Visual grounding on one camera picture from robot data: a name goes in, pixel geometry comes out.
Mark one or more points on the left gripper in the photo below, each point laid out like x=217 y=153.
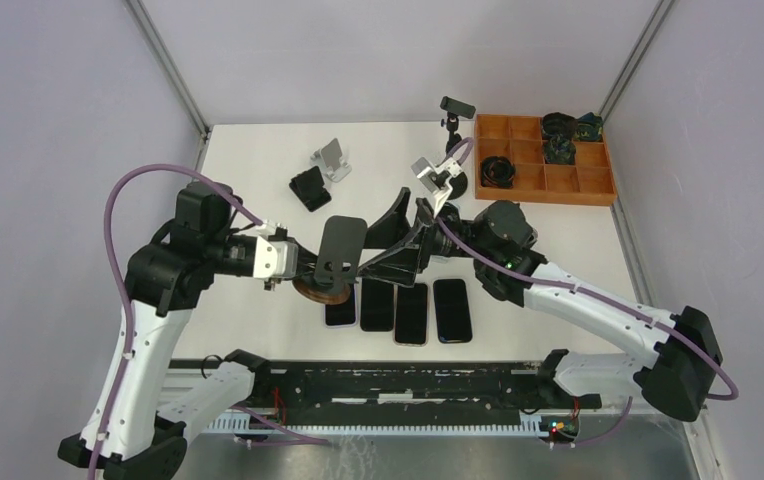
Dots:
x=306 y=262

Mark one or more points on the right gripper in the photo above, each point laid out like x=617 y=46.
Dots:
x=405 y=252

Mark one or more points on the round wooden phone stand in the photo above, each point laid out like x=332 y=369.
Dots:
x=334 y=270

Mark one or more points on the black phone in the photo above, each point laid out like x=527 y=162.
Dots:
x=377 y=306

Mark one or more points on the purple case phone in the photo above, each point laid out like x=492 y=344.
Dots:
x=343 y=314

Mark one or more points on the black folding phone stand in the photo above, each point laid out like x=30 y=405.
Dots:
x=309 y=188

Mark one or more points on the silver folding phone stand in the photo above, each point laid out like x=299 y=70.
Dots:
x=332 y=161

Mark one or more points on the black lens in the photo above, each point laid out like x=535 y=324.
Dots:
x=497 y=172

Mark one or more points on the black tall round-base stand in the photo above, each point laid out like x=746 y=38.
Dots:
x=454 y=110

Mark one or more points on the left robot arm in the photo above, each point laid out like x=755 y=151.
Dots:
x=130 y=435

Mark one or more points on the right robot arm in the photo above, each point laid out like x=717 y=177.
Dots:
x=669 y=359

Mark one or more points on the orange compartment tray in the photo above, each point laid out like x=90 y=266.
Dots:
x=590 y=182

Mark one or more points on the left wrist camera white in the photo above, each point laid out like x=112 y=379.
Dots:
x=276 y=254

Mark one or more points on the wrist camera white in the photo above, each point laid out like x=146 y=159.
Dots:
x=437 y=179
x=276 y=254

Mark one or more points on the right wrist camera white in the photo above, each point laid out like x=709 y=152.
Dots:
x=437 y=179

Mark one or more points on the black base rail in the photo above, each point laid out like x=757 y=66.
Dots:
x=407 y=394

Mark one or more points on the white cable duct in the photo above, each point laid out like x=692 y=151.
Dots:
x=242 y=424

